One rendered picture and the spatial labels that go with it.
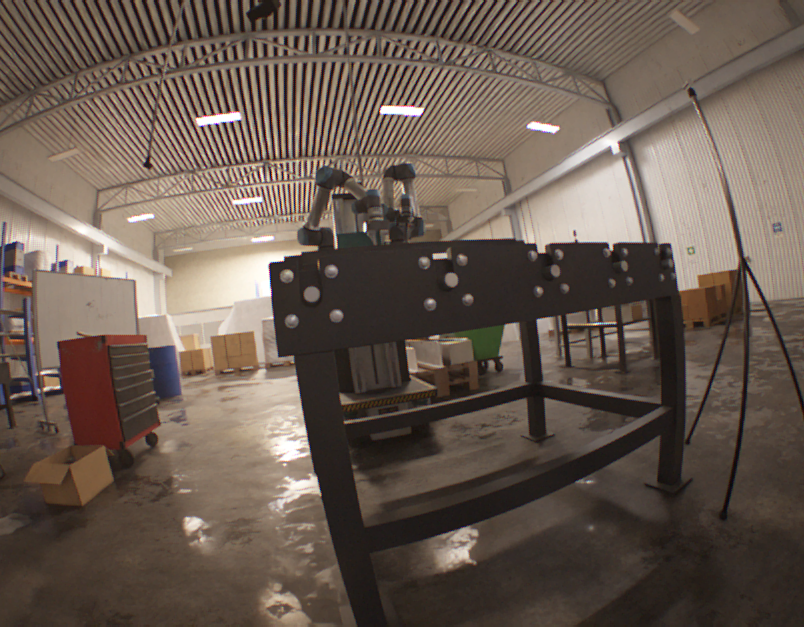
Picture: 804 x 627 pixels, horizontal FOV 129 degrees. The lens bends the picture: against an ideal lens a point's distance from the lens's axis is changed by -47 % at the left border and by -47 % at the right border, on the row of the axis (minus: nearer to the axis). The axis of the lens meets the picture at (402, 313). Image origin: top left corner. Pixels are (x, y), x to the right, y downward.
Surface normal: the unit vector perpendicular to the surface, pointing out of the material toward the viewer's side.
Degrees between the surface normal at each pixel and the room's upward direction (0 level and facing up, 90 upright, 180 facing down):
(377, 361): 90
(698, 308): 90
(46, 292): 90
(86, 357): 90
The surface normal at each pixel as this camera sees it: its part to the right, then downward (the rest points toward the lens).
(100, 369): 0.27, -0.06
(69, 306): 0.98, -0.13
